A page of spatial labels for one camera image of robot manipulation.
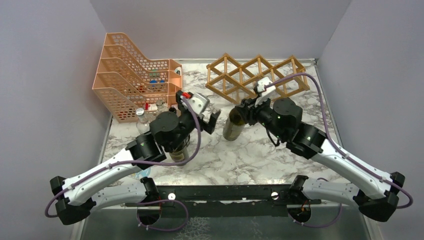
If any plastic water bottle blue label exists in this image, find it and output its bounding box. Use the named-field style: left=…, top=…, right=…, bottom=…
left=134, top=168, right=151, bottom=179

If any clear square glass bottle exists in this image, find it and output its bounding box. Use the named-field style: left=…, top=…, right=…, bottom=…
left=254, top=86, right=276, bottom=106

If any orange plastic file organizer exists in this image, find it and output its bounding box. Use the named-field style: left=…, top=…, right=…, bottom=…
left=92, top=32, right=183, bottom=123

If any green wine bottle front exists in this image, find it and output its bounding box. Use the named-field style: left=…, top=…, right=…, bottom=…
left=169, top=143, right=190, bottom=163

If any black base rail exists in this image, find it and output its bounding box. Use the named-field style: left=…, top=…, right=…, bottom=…
left=124, top=184, right=321, bottom=218

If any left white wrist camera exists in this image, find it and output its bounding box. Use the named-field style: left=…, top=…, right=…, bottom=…
left=176, top=90, right=210, bottom=119

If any green wine bottle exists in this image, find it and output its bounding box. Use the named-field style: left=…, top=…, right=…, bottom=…
left=169, top=143, right=190, bottom=163
left=169, top=107, right=179, bottom=116
left=222, top=108, right=246, bottom=142

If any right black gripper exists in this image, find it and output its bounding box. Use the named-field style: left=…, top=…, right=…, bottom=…
left=235, top=93, right=287, bottom=141

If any small clear bottle silver cap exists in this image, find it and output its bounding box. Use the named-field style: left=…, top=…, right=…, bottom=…
left=135, top=108, right=150, bottom=134

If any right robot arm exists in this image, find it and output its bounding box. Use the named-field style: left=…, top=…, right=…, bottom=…
left=235, top=98, right=405, bottom=222

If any wooden wine rack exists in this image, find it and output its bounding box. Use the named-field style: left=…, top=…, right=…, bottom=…
left=205, top=53, right=306, bottom=104

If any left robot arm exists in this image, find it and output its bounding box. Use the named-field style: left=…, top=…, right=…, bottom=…
left=44, top=108, right=221, bottom=226

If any green wine bottle back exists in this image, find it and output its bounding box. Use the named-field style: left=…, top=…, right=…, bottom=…
left=222, top=108, right=246, bottom=142

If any round clear glass bottle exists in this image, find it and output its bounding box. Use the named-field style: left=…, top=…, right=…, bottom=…
left=153, top=100, right=169, bottom=116

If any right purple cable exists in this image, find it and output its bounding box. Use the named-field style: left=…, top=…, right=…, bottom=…
left=264, top=72, right=414, bottom=229

